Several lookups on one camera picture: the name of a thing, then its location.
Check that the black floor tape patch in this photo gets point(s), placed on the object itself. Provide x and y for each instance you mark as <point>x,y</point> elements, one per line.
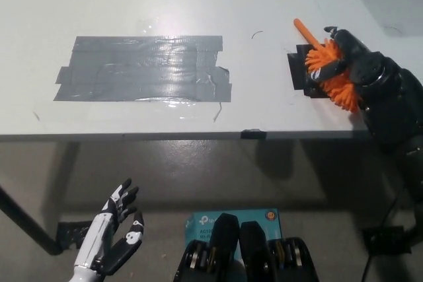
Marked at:
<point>383,237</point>

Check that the grey duct tape patch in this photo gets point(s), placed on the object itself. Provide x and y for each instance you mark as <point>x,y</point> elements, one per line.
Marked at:
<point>142,69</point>

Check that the teal router box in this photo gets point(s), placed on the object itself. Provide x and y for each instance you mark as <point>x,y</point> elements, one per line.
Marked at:
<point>201,226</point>

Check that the black tape square patch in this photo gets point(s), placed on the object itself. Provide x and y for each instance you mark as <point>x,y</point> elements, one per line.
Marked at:
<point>299,70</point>

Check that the orange duster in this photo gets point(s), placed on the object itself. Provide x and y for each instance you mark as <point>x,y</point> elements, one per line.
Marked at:
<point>322,55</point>

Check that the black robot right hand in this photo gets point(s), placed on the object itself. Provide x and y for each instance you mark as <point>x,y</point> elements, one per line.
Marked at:
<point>386,97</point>

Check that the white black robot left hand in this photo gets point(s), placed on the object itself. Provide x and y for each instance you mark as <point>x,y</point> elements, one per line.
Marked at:
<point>114,245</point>

